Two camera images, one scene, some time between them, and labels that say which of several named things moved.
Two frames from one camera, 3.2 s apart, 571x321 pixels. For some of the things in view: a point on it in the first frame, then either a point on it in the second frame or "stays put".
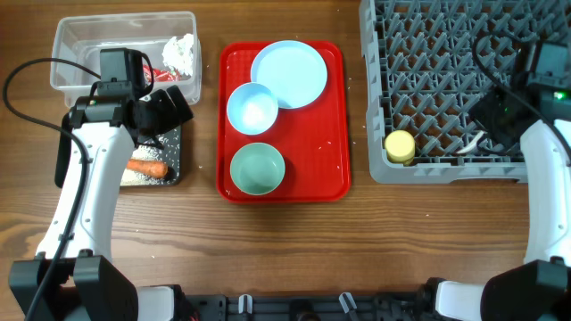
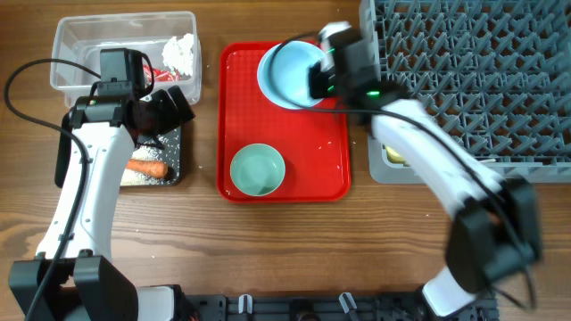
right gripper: [479, 113] -> [318, 85]
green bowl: [257, 168] stays put
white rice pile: [132, 177] stays put
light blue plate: [294, 70] stays put
